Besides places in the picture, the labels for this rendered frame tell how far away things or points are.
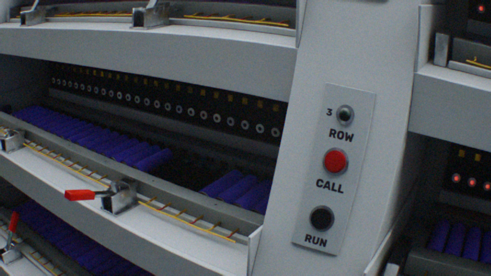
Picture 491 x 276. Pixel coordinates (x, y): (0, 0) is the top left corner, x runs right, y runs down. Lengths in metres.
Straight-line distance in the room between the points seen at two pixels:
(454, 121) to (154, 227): 0.30
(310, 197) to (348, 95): 0.08
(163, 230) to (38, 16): 0.39
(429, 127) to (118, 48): 0.31
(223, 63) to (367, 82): 0.13
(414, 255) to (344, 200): 0.10
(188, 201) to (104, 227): 0.10
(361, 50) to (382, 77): 0.03
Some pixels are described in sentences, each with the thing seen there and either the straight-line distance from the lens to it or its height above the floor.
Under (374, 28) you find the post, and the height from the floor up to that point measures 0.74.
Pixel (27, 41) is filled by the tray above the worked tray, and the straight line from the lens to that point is 0.65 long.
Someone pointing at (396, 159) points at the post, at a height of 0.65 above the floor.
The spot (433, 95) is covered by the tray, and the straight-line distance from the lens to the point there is 0.32.
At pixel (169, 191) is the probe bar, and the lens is 0.47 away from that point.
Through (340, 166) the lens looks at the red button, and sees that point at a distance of 0.32.
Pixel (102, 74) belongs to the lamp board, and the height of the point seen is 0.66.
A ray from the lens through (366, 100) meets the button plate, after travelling 0.32.
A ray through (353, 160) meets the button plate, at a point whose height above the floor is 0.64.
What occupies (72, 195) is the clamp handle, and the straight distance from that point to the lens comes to 0.43.
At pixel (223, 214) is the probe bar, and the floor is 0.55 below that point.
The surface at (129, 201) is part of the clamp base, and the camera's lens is 0.49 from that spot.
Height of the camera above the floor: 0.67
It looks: 6 degrees down
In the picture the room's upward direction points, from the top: 11 degrees clockwise
